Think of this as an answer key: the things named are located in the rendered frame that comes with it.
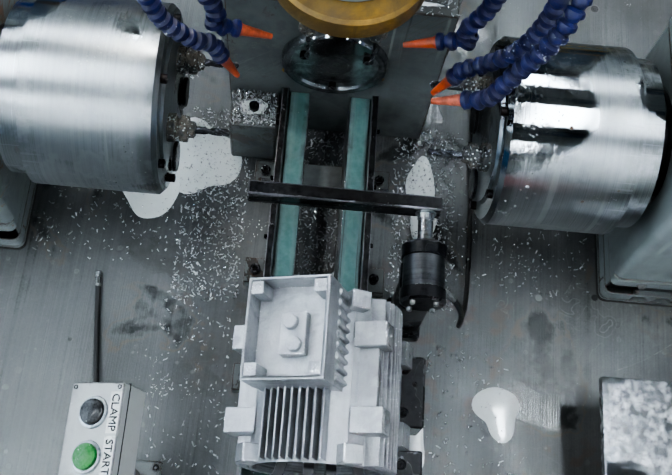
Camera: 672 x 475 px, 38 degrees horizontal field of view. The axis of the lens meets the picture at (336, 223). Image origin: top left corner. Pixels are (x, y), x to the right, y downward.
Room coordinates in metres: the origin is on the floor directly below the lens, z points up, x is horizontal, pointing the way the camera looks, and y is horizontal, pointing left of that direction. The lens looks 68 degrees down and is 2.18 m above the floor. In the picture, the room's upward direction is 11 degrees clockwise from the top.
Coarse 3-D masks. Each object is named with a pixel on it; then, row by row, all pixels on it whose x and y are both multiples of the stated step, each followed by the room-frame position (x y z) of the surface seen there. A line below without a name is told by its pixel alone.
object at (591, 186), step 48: (576, 48) 0.72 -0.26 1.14; (624, 48) 0.74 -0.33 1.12; (528, 96) 0.62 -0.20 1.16; (576, 96) 0.63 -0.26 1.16; (624, 96) 0.64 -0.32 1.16; (480, 144) 0.63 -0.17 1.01; (528, 144) 0.57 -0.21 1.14; (576, 144) 0.58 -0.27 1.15; (624, 144) 0.59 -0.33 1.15; (480, 192) 0.55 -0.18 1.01; (528, 192) 0.53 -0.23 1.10; (576, 192) 0.53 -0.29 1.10; (624, 192) 0.54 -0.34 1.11
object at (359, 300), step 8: (352, 296) 0.35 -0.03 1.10; (360, 296) 0.35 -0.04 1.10; (368, 296) 0.35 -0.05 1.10; (352, 304) 0.34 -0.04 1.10; (360, 304) 0.34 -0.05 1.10; (368, 304) 0.34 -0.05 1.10; (240, 448) 0.16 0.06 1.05; (248, 448) 0.16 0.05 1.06; (256, 448) 0.16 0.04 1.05; (344, 448) 0.17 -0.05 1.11; (352, 448) 0.18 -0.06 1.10; (360, 448) 0.18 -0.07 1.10; (240, 456) 0.15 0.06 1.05; (248, 456) 0.15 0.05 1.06; (256, 456) 0.16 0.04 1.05; (336, 456) 0.17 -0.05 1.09; (344, 456) 0.17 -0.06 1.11; (352, 456) 0.17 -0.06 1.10; (360, 456) 0.17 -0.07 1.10; (344, 464) 0.16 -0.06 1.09; (352, 464) 0.16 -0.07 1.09; (360, 464) 0.16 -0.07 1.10
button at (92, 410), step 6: (84, 402) 0.18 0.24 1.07; (90, 402) 0.18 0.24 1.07; (96, 402) 0.18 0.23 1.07; (84, 408) 0.17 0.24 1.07; (90, 408) 0.17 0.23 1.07; (96, 408) 0.17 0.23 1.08; (102, 408) 0.17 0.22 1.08; (84, 414) 0.16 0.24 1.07; (90, 414) 0.17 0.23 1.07; (96, 414) 0.17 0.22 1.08; (102, 414) 0.17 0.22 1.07; (84, 420) 0.16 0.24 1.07; (90, 420) 0.16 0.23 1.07; (96, 420) 0.16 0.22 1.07
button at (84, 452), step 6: (84, 444) 0.13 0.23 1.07; (90, 444) 0.13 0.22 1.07; (78, 450) 0.12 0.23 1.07; (84, 450) 0.13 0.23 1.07; (90, 450) 0.13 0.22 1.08; (96, 450) 0.13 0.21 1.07; (72, 456) 0.12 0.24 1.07; (78, 456) 0.12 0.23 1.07; (84, 456) 0.12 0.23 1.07; (90, 456) 0.12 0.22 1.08; (96, 456) 0.12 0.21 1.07; (78, 462) 0.11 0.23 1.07; (84, 462) 0.11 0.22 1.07; (90, 462) 0.11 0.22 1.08; (78, 468) 0.11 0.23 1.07; (84, 468) 0.11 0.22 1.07
